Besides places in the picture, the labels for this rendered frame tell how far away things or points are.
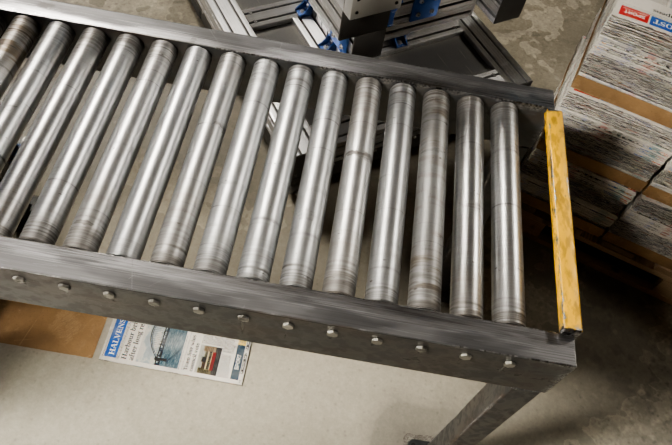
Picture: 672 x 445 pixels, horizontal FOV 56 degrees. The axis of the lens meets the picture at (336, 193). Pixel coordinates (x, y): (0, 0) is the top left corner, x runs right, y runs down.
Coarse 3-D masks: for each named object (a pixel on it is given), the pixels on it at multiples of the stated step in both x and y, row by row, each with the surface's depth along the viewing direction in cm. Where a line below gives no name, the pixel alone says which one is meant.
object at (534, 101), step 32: (0, 0) 119; (32, 0) 120; (128, 32) 118; (160, 32) 119; (192, 32) 120; (224, 32) 120; (64, 64) 127; (288, 64) 119; (320, 64) 119; (352, 64) 120; (384, 64) 120; (352, 96) 123; (384, 96) 122; (416, 96) 121; (480, 96) 119; (512, 96) 119; (544, 96) 120
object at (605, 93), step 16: (592, 32) 162; (576, 80) 149; (592, 80) 147; (608, 96) 148; (624, 96) 146; (640, 112) 147; (656, 112) 145; (544, 128) 170; (544, 144) 167; (576, 160) 166; (592, 160) 164; (608, 176) 166; (624, 176) 163; (656, 192) 162; (544, 208) 186; (576, 224) 184; (592, 224) 181; (608, 240) 183; (624, 240) 180; (656, 256) 179
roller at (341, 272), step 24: (360, 96) 116; (360, 120) 112; (360, 144) 109; (360, 168) 106; (360, 192) 103; (336, 216) 102; (360, 216) 101; (336, 240) 98; (360, 240) 100; (336, 264) 96; (336, 288) 93
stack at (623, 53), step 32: (608, 0) 157; (640, 0) 136; (608, 32) 137; (640, 32) 133; (576, 64) 169; (608, 64) 142; (640, 64) 138; (576, 96) 152; (640, 96) 145; (576, 128) 159; (608, 128) 154; (640, 128) 150; (544, 160) 173; (608, 160) 162; (640, 160) 157; (544, 192) 181; (576, 192) 176; (608, 192) 171; (640, 192) 168; (544, 224) 190; (608, 224) 179; (640, 224) 173; (576, 256) 194; (640, 256) 185; (640, 288) 192
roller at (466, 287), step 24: (456, 120) 118; (480, 120) 116; (456, 144) 114; (480, 144) 112; (456, 168) 110; (480, 168) 109; (456, 192) 107; (480, 192) 106; (456, 216) 104; (480, 216) 104; (456, 240) 102; (480, 240) 101; (456, 264) 99; (480, 264) 99; (456, 288) 96; (480, 288) 96; (456, 312) 94; (480, 312) 94
